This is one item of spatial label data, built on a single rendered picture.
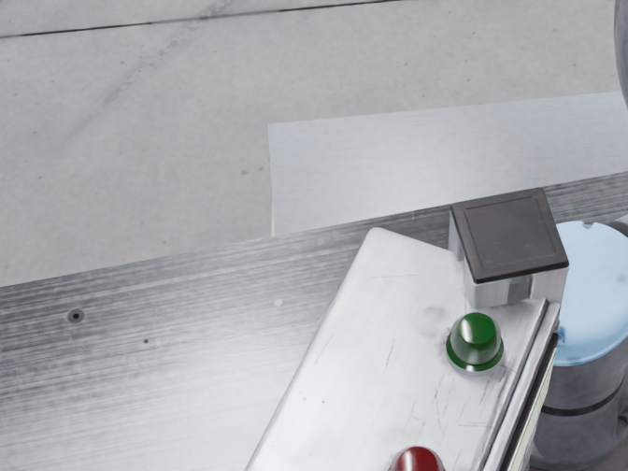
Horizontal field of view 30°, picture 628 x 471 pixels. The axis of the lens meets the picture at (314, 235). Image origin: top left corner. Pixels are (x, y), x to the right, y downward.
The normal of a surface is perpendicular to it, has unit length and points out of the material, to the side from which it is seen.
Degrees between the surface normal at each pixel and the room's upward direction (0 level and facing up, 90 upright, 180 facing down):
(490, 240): 0
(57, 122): 0
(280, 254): 0
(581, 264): 10
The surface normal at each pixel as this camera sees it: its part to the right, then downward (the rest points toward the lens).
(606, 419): 0.49, 0.45
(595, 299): -0.22, -0.51
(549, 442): -0.25, 0.60
